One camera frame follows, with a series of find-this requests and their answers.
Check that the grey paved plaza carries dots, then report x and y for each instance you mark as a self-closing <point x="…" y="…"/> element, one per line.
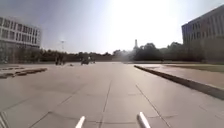
<point x="110" y="86"/>

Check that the vehicle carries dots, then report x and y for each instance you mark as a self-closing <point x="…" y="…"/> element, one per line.
<point x="85" y="61"/>

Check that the distant tower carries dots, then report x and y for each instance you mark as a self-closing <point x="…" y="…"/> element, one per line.
<point x="136" y="44"/>

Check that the row of trees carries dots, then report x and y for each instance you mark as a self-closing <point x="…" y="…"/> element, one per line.
<point x="150" y="53"/>

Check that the group of people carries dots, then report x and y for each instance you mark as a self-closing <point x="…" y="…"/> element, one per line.
<point x="60" y="60"/>

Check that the tall lamp pole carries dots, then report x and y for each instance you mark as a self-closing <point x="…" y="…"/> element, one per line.
<point x="62" y="45"/>

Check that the robot's own part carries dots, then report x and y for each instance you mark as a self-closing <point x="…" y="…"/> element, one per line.
<point x="143" y="120"/>
<point x="80" y="122"/>

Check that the raised paved platform with kerb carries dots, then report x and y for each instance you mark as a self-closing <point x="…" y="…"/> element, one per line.
<point x="193" y="76"/>

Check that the low stone steps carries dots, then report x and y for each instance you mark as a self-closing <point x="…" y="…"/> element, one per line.
<point x="23" y="71"/>

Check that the large white gridded building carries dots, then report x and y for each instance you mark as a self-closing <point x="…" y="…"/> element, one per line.
<point x="20" y="35"/>

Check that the large grey building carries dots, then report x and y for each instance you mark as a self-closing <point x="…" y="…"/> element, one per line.
<point x="206" y="30"/>

